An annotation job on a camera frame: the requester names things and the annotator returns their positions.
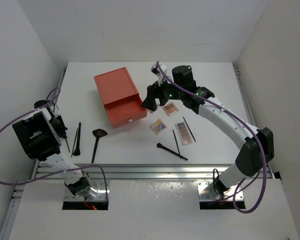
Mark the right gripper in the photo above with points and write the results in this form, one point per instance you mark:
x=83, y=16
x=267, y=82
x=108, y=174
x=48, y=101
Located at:
x=150, y=102

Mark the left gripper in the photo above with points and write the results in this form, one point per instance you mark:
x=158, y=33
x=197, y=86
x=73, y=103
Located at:
x=61, y=131

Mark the thin black pencil brush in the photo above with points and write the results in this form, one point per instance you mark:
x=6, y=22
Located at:
x=67, y=145

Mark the thin black eyeliner brush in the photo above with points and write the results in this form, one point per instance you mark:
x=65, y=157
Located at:
x=75, y=142

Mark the four-pan brown eyeshadow palette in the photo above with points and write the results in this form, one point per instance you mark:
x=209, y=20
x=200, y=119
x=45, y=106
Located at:
x=170, y=108

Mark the black blush brush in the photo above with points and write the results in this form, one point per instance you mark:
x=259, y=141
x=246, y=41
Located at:
x=76, y=151

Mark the thin black liner brush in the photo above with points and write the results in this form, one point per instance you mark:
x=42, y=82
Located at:
x=189, y=129

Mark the thin black makeup brush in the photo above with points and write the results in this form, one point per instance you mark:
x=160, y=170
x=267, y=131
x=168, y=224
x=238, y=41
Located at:
x=176, y=142

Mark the orange drawer box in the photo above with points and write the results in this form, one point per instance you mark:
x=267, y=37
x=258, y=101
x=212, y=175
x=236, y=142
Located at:
x=117, y=89

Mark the black fan makeup brush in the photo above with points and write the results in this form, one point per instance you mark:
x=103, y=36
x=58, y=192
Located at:
x=97, y=133

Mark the black fluffy makeup brush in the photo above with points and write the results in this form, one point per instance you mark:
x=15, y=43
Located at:
x=159, y=145

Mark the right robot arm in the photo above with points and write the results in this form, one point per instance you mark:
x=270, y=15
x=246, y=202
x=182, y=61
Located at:
x=256, y=146

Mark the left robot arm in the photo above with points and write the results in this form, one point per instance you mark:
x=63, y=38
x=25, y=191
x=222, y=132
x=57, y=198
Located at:
x=40, y=134

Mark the colourful glitter eyeshadow palette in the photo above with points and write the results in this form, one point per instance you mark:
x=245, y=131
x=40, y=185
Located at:
x=158, y=126

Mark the long nude eyeshadow palette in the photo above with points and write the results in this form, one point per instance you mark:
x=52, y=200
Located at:
x=183, y=133

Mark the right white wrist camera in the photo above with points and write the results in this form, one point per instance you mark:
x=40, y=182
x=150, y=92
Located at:
x=160, y=72

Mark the aluminium rail frame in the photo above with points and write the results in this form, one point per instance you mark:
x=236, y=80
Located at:
x=145, y=172

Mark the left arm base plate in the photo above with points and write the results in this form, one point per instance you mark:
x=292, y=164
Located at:
x=96, y=193

